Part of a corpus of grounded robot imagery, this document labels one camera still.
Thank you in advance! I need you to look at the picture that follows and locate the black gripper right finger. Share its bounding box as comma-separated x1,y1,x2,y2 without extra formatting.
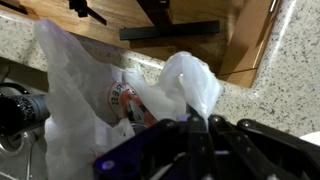
208,115,320,180

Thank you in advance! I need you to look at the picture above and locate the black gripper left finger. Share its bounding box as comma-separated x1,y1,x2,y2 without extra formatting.
93,115,214,180

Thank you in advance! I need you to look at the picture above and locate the white plastic bag red print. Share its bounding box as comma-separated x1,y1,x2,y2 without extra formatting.
35,19,223,180

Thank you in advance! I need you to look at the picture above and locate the wooden cabinet door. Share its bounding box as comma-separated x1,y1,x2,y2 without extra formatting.
217,0,282,88

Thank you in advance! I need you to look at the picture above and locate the stainless steel sink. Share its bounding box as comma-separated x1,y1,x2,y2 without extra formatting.
0,65,47,180

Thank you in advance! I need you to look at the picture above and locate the black mug in sink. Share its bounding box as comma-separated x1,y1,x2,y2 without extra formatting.
0,83,50,136

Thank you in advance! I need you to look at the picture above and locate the black camera stand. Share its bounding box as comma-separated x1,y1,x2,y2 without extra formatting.
68,0,221,42

